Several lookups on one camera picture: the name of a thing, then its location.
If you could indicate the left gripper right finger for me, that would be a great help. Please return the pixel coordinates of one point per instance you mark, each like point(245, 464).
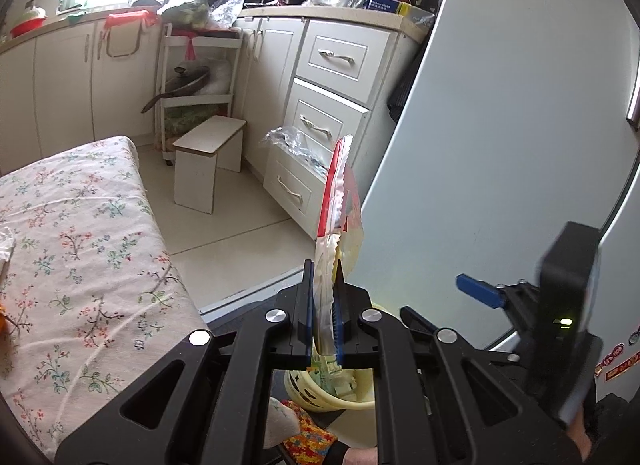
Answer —
point(345, 315)

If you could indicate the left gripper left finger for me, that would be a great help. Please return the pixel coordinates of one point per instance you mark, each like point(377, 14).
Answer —
point(303, 313)

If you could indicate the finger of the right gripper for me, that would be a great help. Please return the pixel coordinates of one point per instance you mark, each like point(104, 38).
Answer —
point(483, 292)

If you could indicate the red white snack wrapper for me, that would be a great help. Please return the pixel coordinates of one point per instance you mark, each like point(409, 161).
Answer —
point(339, 234)

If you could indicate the yellow plastic trash bin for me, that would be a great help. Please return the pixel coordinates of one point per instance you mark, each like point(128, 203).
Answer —
point(326, 387)

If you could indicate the colorful patterned slipper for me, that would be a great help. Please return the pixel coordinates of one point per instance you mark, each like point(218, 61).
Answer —
point(312, 444)

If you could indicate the clear plastic bag in drawer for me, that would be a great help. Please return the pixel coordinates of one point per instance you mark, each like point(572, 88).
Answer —
point(294, 142)

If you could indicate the white refrigerator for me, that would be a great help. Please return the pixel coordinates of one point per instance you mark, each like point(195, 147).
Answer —
point(523, 116)

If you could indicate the small white wooden stool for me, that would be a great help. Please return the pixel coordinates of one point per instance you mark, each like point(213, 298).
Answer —
point(215, 143)

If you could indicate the floral tablecloth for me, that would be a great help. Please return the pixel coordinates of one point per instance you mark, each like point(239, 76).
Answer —
point(87, 284)

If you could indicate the white drawer cabinet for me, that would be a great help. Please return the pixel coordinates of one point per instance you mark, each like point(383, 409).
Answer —
point(343, 78)

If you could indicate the white rolling storage rack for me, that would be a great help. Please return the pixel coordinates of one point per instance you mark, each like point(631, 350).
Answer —
point(220, 51)

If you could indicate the black frying pan on rack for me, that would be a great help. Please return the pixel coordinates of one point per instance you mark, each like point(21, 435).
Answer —
point(186, 82)

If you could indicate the blue box on counter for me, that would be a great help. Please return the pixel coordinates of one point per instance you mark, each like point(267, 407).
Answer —
point(388, 6)

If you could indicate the green vegetables bag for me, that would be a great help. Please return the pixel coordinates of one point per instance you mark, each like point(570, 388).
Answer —
point(191, 15)

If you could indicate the white base cabinets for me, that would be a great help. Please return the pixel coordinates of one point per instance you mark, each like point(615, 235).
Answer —
point(60, 90)

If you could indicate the red bag hanging holder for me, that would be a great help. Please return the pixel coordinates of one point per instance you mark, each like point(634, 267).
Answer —
point(122, 32)

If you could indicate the red bowl with cover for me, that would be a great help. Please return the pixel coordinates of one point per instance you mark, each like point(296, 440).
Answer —
point(31, 19)

